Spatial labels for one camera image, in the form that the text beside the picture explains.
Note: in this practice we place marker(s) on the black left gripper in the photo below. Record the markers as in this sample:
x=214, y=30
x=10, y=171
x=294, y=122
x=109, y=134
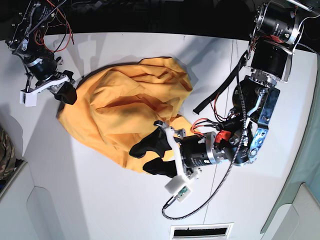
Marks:
x=196, y=151

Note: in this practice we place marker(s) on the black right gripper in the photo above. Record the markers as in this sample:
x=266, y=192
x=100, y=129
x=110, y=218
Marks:
x=46, y=66

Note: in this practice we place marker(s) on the orange t-shirt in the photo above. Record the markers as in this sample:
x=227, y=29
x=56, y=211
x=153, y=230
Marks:
x=117, y=107

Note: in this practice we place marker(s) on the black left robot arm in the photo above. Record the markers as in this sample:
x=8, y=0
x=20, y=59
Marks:
x=237, y=137

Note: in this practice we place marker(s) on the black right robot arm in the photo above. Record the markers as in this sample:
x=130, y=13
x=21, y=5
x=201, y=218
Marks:
x=26, y=40

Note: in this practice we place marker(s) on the camouflage fabric pile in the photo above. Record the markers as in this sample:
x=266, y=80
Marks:
x=7, y=155

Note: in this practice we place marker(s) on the white floor vent grille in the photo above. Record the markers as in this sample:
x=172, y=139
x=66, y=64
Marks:
x=219, y=231

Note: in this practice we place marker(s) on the white right cabinet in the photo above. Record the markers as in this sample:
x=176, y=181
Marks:
x=299, y=220

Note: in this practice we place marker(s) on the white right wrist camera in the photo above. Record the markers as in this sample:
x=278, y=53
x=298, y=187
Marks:
x=28, y=96

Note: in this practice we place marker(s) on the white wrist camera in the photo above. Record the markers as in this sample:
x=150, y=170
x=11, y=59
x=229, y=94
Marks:
x=181, y=185
x=28, y=96

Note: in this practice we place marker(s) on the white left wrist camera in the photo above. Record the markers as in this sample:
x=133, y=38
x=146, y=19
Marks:
x=181, y=185

